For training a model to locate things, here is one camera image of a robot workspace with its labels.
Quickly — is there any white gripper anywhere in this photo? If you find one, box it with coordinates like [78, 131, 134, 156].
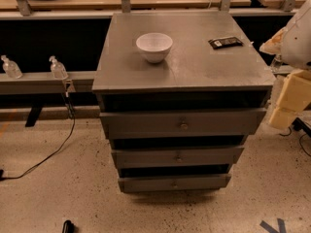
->
[269, 70, 311, 130]

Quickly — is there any grey drawer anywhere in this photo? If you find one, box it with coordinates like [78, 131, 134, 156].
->
[119, 174, 231, 193]
[100, 108, 266, 140]
[112, 146, 244, 169]

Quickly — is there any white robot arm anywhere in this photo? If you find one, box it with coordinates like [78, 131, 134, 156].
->
[259, 0, 311, 129]

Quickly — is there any grey top drawer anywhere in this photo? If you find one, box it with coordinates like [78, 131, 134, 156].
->
[100, 108, 266, 140]

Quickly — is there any grey drawer cabinet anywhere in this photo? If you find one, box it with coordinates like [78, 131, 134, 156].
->
[92, 12, 274, 179]

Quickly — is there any grey bottom drawer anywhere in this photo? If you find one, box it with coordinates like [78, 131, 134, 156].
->
[119, 174, 231, 193]

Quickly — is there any clear water bottle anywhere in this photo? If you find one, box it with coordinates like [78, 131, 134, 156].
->
[270, 54, 283, 73]

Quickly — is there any white ceramic bowl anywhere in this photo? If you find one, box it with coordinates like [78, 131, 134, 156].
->
[136, 33, 173, 63]

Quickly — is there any clear pump bottle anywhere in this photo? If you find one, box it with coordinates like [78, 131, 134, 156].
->
[1, 55, 22, 79]
[50, 55, 68, 80]

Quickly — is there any black object on floor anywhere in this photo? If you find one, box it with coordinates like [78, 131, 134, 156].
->
[62, 220, 75, 233]

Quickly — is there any clear pump bottle far left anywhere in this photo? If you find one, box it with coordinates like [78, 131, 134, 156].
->
[1, 55, 22, 79]

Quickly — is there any black power adapter cable right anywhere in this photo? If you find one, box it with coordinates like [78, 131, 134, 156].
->
[279, 116, 311, 157]

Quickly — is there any black floor cable left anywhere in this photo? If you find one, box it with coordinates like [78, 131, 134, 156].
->
[0, 83, 77, 182]

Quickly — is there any grey metal rail shelf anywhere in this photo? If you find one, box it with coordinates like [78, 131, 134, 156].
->
[0, 71, 95, 95]

